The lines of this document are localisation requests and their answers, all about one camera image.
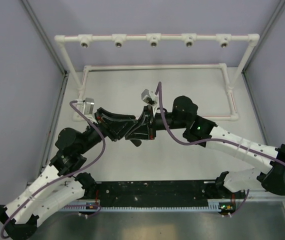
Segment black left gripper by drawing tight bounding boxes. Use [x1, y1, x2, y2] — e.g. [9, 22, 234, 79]
[78, 107, 139, 154]

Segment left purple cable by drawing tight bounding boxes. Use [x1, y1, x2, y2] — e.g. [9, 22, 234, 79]
[1, 99, 107, 238]

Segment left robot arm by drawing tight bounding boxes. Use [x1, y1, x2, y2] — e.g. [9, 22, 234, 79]
[0, 108, 138, 240]

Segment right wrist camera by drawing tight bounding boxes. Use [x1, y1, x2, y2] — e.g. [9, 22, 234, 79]
[141, 89, 159, 115]

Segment grey slotted cable duct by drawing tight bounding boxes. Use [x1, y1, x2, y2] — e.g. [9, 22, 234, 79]
[60, 200, 236, 213]

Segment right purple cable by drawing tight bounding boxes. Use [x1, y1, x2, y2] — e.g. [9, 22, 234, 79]
[156, 81, 285, 196]

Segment white PVC pipe frame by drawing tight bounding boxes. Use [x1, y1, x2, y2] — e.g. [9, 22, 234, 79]
[54, 33, 260, 121]

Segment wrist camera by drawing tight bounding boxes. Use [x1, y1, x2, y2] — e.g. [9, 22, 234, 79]
[82, 97, 95, 119]
[141, 89, 159, 115]

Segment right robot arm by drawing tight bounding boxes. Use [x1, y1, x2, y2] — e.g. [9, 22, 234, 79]
[125, 95, 285, 198]

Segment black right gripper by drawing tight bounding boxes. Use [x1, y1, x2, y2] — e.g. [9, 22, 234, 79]
[126, 105, 188, 141]

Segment aluminium frame post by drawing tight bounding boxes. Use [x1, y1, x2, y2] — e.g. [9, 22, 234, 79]
[245, 0, 285, 146]
[19, 0, 68, 180]

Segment purple cable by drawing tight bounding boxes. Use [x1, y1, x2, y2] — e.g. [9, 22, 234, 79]
[156, 81, 285, 196]
[1, 99, 107, 238]

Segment left aluminium frame post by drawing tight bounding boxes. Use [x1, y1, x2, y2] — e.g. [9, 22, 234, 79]
[19, 0, 68, 180]

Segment right aluminium frame post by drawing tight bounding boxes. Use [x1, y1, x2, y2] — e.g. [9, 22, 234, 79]
[245, 0, 285, 146]

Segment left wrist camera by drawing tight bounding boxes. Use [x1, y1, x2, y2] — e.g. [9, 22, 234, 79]
[82, 97, 95, 119]

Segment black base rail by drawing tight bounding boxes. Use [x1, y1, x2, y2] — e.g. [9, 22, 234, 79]
[82, 180, 232, 208]

